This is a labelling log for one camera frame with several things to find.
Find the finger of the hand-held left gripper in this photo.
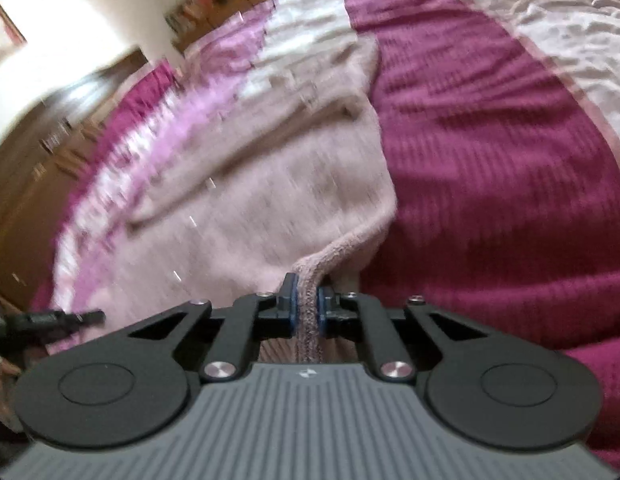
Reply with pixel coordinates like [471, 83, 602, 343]
[17, 309, 106, 333]

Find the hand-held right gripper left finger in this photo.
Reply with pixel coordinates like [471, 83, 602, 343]
[127, 272, 301, 381]

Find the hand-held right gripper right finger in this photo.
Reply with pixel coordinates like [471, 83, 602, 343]
[316, 287, 496, 386]

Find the pink knit sweater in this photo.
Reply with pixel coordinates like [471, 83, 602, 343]
[70, 35, 401, 367]

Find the carved wooden headboard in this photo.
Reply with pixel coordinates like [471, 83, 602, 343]
[0, 47, 158, 296]

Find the magenta and white bed blanket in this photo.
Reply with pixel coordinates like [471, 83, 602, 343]
[30, 0, 620, 471]

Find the magenta pillow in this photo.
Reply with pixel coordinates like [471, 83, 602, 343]
[97, 59, 183, 133]

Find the stack of books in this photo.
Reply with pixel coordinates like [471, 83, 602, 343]
[164, 0, 203, 38]

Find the pink framed wall picture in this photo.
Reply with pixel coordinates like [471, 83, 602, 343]
[0, 0, 28, 63]

